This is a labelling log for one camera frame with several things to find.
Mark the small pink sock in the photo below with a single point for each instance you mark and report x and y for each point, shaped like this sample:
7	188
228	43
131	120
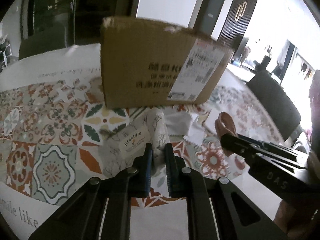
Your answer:
226	123

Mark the dark green chair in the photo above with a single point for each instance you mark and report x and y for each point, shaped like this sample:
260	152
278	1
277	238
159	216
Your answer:
275	105
42	46

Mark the person's right hand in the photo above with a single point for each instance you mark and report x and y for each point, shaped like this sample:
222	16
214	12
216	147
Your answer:
295	217

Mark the shelf with plush toys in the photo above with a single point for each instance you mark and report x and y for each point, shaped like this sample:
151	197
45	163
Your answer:
5	52

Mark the brown cardboard box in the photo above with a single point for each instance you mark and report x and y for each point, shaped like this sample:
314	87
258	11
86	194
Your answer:
155	62

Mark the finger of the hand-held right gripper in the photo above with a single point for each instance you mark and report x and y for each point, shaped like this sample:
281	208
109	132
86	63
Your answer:
237	146
272	145

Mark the white sock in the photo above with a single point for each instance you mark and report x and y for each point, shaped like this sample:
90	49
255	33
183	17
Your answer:
212	121
180	125

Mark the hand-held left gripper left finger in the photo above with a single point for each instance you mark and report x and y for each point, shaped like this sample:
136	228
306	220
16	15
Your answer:
148	170

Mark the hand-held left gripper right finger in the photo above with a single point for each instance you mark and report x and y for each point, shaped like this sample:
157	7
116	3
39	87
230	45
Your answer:
169	172

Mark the dark narrow door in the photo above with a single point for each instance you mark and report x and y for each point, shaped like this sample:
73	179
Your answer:
208	12

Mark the patterned tablecloth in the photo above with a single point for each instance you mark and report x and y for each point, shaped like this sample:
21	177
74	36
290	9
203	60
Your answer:
50	135

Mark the person's right forearm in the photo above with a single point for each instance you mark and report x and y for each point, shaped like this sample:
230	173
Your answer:
315	115

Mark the dark slatted wall panel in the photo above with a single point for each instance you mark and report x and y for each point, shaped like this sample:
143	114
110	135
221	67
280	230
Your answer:
237	17

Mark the grey patterned cloth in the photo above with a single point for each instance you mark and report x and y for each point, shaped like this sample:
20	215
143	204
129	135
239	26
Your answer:
157	127

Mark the dark glass sliding doors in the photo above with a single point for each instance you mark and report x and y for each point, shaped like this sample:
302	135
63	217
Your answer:
75	7

